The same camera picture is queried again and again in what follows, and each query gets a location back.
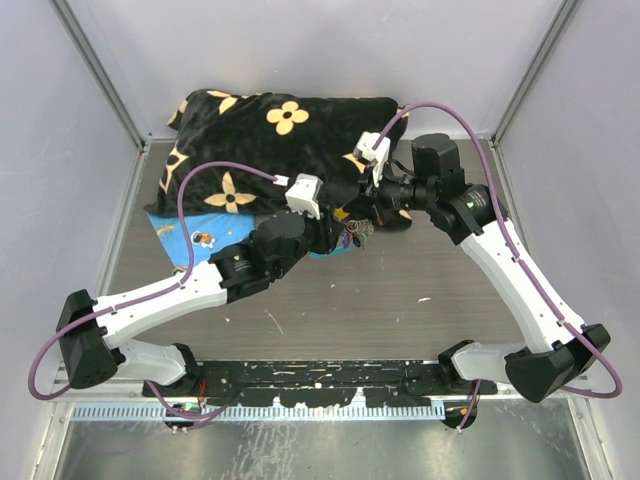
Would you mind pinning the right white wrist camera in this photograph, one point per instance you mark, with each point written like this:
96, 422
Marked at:
374, 149

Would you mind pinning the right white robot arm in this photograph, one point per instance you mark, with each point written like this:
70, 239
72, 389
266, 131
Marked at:
558, 345

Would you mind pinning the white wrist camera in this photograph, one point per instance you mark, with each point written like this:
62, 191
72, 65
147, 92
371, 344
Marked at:
302, 194
374, 149

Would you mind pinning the blue cartoon cloth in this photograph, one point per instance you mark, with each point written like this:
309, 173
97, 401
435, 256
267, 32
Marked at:
208, 234

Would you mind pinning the white slotted cable duct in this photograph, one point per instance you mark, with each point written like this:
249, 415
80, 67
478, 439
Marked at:
356, 411

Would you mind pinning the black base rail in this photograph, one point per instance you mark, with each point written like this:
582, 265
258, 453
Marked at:
393, 383

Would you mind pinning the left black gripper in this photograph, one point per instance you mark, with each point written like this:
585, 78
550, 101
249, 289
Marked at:
328, 230

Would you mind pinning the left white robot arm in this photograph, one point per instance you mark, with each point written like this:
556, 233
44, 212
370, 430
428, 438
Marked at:
98, 337

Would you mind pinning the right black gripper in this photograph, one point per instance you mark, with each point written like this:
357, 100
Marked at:
369, 200

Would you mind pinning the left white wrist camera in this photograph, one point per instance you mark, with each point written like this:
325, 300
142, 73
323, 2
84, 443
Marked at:
302, 194

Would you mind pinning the black floral plush pillow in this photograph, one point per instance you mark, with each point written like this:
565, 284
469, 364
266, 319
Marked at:
218, 133

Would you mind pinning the green tagged key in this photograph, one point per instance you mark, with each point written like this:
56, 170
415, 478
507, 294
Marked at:
363, 240

